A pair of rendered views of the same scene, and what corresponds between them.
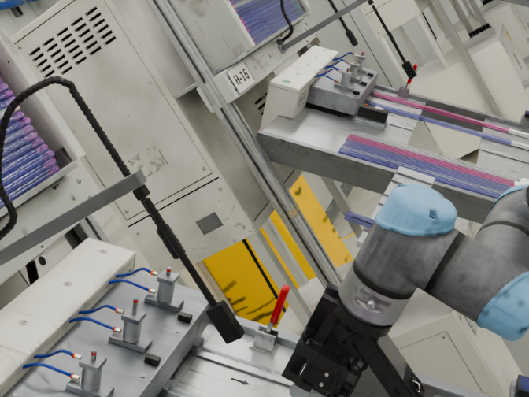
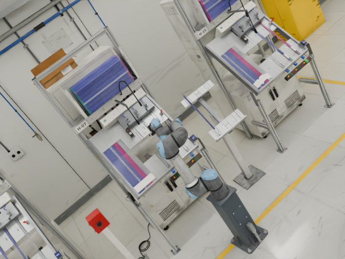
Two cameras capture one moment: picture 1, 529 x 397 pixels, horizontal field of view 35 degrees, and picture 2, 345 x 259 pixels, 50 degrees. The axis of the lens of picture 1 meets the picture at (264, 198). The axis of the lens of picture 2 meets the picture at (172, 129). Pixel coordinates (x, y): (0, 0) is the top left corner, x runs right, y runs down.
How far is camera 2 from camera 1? 2.62 m
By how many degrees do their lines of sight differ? 50
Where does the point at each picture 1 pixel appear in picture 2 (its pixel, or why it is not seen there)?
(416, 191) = (154, 120)
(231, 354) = (155, 114)
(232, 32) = (203, 19)
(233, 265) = (272, 12)
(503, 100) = not seen: outside the picture
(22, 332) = (121, 108)
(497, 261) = (160, 132)
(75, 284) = (133, 99)
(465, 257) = (157, 130)
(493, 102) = not seen: outside the picture
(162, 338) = (141, 112)
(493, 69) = not seen: outside the picture
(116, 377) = (131, 118)
